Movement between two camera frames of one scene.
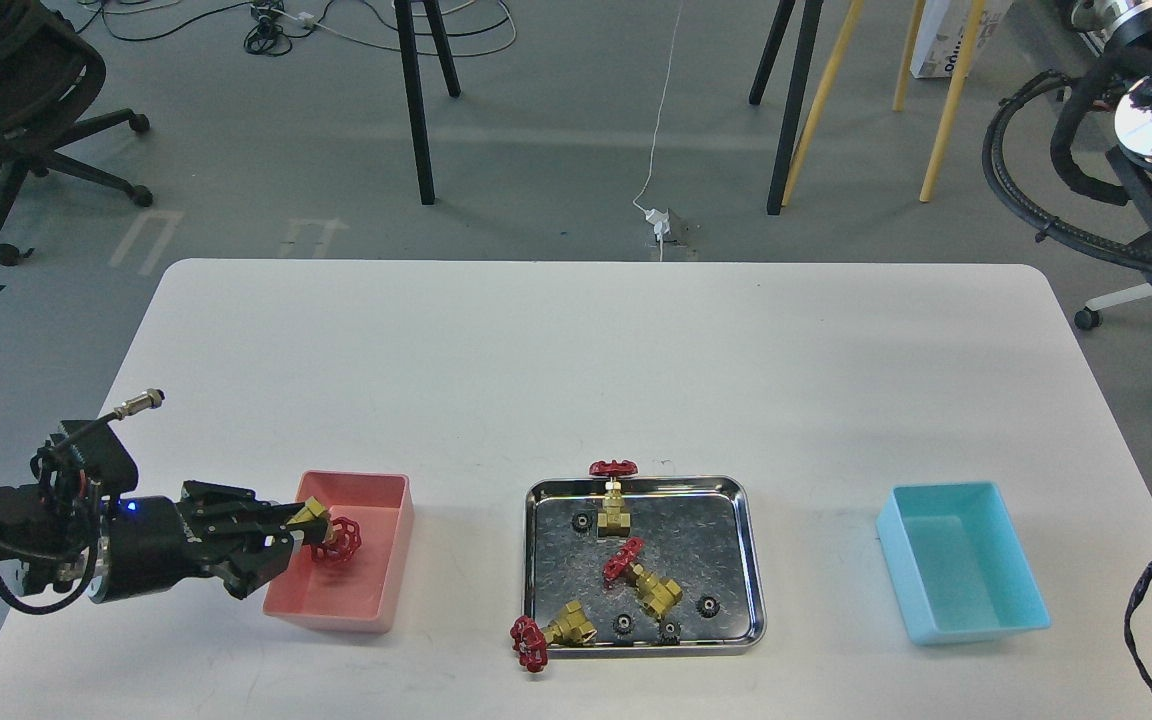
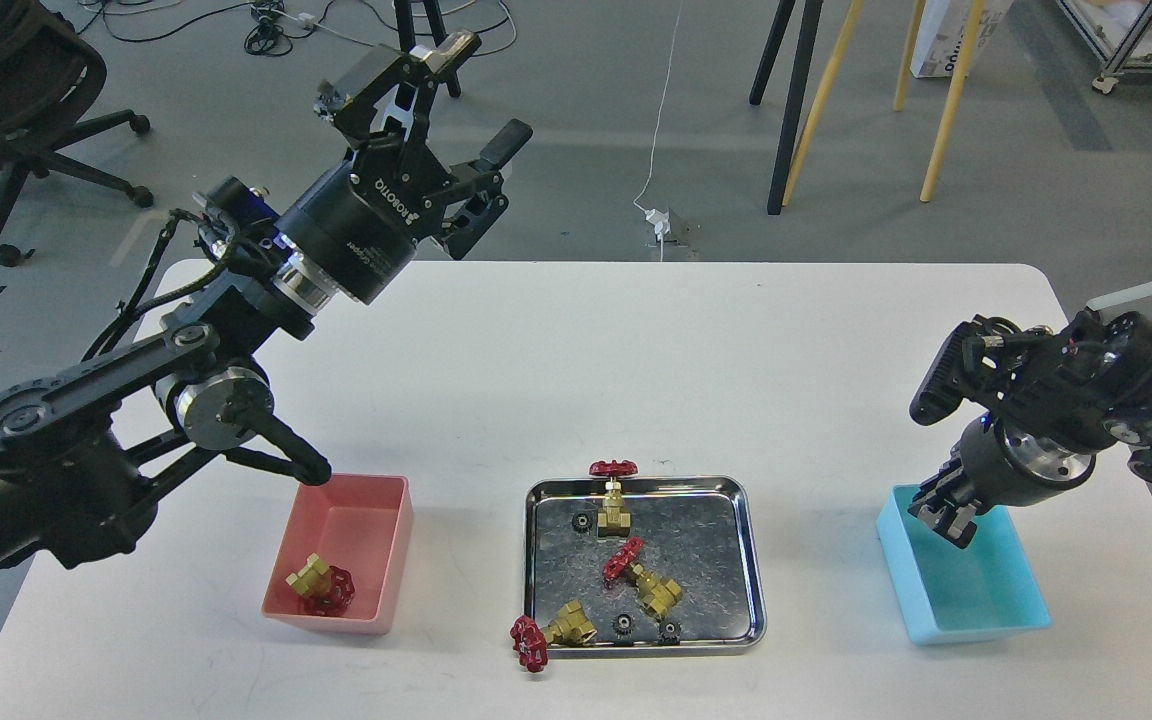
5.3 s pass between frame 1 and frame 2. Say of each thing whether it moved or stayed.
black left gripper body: moved
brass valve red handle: moved
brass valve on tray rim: stayed
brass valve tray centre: stayed
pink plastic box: stayed
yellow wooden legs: stayed
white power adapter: stayed
